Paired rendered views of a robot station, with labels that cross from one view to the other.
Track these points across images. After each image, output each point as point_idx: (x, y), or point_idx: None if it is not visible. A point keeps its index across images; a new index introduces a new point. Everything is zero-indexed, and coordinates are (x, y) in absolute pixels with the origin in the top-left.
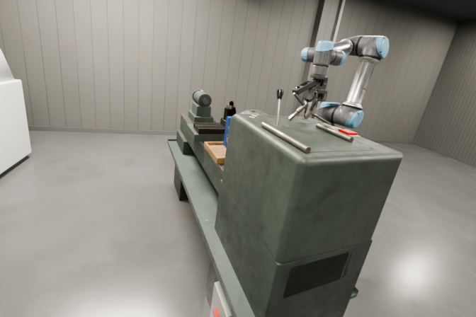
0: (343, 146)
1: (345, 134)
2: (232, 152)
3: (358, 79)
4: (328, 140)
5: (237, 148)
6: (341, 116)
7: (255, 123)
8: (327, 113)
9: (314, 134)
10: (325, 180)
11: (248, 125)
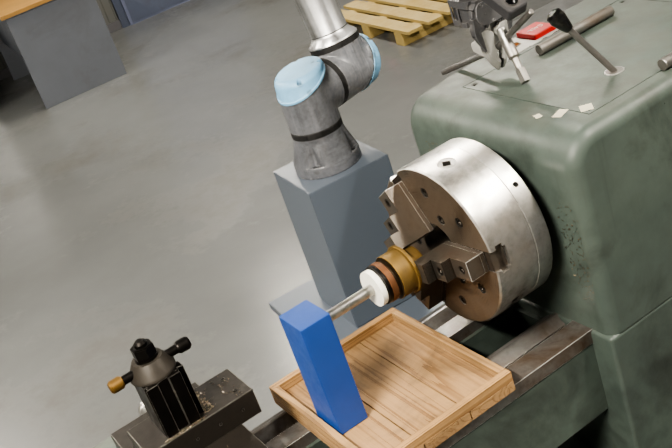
0: (655, 10)
1: (597, 12)
2: (633, 210)
3: None
4: (640, 23)
5: (648, 176)
6: (360, 70)
7: (646, 83)
8: (334, 90)
9: (613, 39)
10: None
11: (659, 91)
